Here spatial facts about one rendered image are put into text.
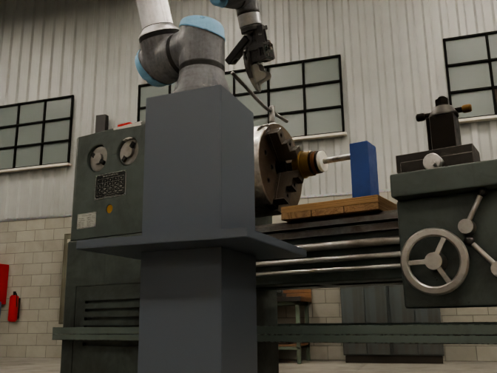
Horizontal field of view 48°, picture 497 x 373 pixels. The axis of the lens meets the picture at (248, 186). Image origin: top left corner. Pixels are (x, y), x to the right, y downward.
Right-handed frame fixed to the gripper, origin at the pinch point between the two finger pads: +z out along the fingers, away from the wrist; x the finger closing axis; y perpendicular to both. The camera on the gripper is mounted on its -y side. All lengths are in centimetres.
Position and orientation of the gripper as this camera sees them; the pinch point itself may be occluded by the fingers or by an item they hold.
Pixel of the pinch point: (257, 89)
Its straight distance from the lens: 190.2
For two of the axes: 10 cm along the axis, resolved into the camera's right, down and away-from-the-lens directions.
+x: 4.9, -1.4, 8.6
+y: 8.5, -1.3, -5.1
